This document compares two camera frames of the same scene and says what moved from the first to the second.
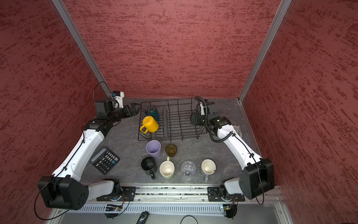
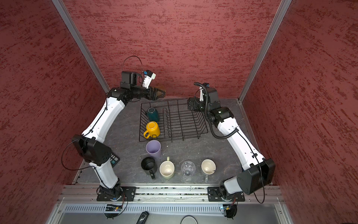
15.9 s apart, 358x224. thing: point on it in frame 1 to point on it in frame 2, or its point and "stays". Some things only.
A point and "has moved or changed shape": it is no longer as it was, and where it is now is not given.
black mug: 148,164 stays
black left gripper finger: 134,112 to 156,97
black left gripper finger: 134,105 to 155,89
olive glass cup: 171,150 to 160,93
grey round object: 188,219 stays
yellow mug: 150,123 has moved or changed shape
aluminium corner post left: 80,42 stays
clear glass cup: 188,168 stays
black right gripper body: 201,120 to 199,105
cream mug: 167,169 stays
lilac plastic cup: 153,148 stays
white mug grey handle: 208,167 stays
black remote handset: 142,218 stays
